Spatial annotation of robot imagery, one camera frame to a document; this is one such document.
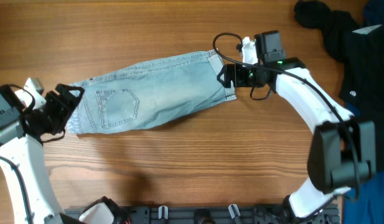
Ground light blue denim shorts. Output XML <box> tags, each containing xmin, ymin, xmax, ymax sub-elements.
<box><xmin>67</xmin><ymin>50</ymin><xmax>236</xmax><ymax>134</ymax></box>

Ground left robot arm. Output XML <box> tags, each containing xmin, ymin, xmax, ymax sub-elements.
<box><xmin>0</xmin><ymin>84</ymin><xmax>131</xmax><ymax>224</ymax></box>

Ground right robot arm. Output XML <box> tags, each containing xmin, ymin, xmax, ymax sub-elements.
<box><xmin>217</xmin><ymin>30</ymin><xmax>376</xmax><ymax>223</ymax></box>

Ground black garment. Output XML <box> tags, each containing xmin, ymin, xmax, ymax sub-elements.
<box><xmin>294</xmin><ymin>1</ymin><xmax>384</xmax><ymax>172</ymax></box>

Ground blue garment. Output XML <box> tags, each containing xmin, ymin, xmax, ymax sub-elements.
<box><xmin>343</xmin><ymin>0</ymin><xmax>384</xmax><ymax>224</ymax></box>

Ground left black camera cable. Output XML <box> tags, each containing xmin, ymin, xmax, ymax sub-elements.
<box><xmin>0</xmin><ymin>83</ymin><xmax>37</xmax><ymax>224</ymax></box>

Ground black camera cable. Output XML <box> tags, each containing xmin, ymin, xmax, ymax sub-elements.
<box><xmin>212</xmin><ymin>32</ymin><xmax>361</xmax><ymax>200</ymax></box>
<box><xmin>0</xmin><ymin>83</ymin><xmax>37</xmax><ymax>224</ymax></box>

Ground right black camera cable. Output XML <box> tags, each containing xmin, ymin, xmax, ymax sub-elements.
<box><xmin>212</xmin><ymin>32</ymin><xmax>361</xmax><ymax>200</ymax></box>

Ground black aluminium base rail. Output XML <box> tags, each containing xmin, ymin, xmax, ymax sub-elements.
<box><xmin>64</xmin><ymin>203</ymin><xmax>340</xmax><ymax>224</ymax></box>

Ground right grey rail clip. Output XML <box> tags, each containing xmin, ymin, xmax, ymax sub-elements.
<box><xmin>228</xmin><ymin>203</ymin><xmax>241</xmax><ymax>220</ymax></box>

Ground grey rail clip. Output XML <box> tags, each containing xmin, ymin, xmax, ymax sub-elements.
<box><xmin>228</xmin><ymin>203</ymin><xmax>241</xmax><ymax>220</ymax></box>
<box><xmin>158</xmin><ymin>205</ymin><xmax>169</xmax><ymax>220</ymax></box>

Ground left grey rail clip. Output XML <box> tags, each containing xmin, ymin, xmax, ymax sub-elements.
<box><xmin>158</xmin><ymin>205</ymin><xmax>169</xmax><ymax>220</ymax></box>

